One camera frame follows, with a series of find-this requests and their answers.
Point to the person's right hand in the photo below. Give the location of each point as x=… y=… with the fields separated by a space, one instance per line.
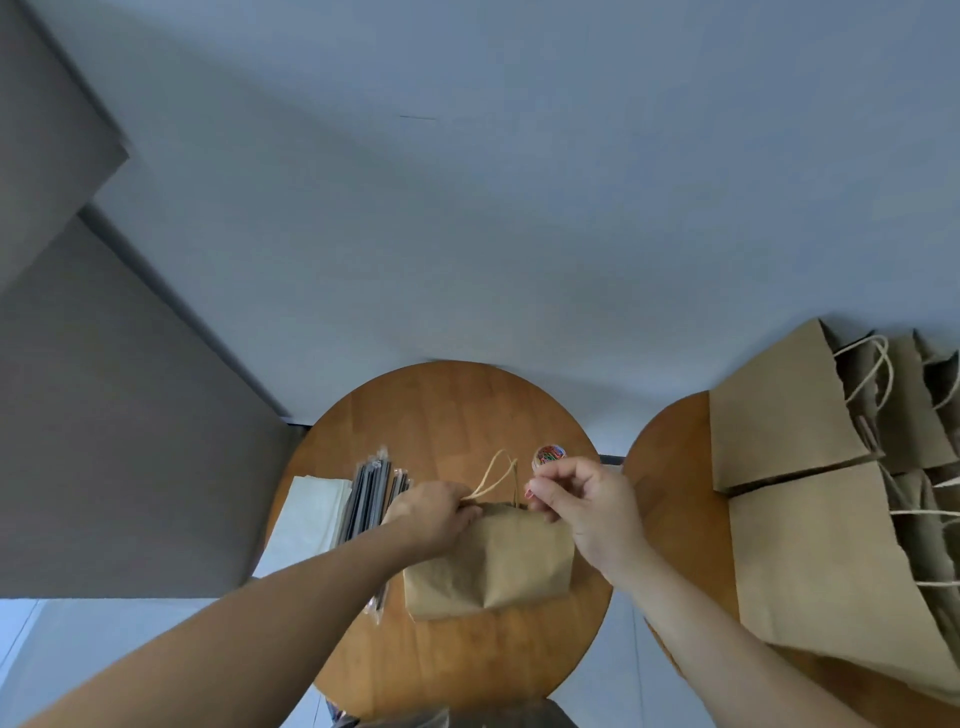
x=600 y=510

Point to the person's left hand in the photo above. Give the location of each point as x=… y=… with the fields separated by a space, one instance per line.
x=427 y=521

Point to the person's right fingers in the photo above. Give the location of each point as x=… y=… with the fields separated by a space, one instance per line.
x=559 y=480

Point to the person's left fingers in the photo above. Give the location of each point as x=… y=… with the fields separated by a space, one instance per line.
x=463 y=511

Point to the small brown paper bag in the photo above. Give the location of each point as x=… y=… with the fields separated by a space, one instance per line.
x=499 y=559

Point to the person's right forearm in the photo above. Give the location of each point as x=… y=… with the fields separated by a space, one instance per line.
x=712 y=652

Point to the person's left forearm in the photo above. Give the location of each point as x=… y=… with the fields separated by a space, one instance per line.
x=247 y=637

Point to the tub of coloured paper clips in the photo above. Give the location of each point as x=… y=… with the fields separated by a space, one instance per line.
x=549 y=454

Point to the pack of wrapped black straws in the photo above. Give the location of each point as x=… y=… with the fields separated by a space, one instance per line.
x=367 y=495

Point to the stack of white napkins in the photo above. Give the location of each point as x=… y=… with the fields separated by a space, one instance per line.
x=304 y=525

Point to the large brown paper bag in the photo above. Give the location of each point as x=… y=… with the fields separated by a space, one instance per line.
x=911 y=412
x=817 y=570
x=926 y=532
x=949 y=390
x=780 y=409

